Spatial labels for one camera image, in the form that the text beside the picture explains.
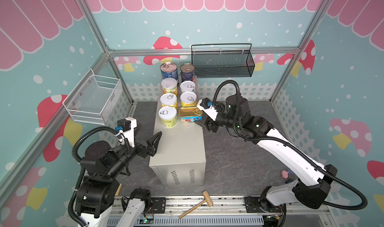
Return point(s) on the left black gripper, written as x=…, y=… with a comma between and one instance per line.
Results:
x=151, y=147

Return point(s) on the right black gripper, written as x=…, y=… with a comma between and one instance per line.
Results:
x=212, y=124

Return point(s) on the gold can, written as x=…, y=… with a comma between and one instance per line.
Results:
x=190, y=114

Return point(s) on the fruit can white lid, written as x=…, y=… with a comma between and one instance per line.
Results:
x=187, y=86
x=189, y=99
x=170, y=100
x=168, y=116

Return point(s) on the peach fruit can plastic lid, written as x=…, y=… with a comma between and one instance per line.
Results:
x=170, y=85

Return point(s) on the dark blue chopped tomato can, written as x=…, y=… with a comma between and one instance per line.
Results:
x=187, y=72

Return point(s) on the blue soup can pink lid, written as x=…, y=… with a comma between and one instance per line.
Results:
x=169, y=70

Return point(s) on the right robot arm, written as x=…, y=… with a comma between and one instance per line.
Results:
x=313, y=181

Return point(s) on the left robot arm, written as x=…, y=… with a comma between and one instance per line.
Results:
x=97, y=183

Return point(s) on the grey metal cabinet counter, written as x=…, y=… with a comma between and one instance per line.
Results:
x=180, y=161

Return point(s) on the wooden block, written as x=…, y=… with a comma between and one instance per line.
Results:
x=118, y=190

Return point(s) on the wooden mallet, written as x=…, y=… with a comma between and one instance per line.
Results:
x=207, y=200

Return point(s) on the green circuit board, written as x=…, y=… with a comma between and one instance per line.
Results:
x=146, y=221

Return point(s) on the pink toy block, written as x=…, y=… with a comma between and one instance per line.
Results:
x=285, y=174

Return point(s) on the teal toy block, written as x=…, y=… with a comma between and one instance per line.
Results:
x=289, y=181

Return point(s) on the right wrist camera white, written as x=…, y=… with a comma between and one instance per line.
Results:
x=206, y=105

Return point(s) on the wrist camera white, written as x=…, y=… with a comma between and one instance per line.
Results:
x=125, y=128
x=206, y=105

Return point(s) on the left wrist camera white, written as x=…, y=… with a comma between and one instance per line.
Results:
x=125, y=128

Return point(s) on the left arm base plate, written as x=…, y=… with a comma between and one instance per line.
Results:
x=155, y=206

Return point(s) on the black mesh wall basket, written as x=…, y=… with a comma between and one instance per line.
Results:
x=223, y=60

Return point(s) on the white wire wall basket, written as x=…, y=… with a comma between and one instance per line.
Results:
x=93, y=99

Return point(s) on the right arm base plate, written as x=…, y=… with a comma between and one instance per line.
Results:
x=255, y=203

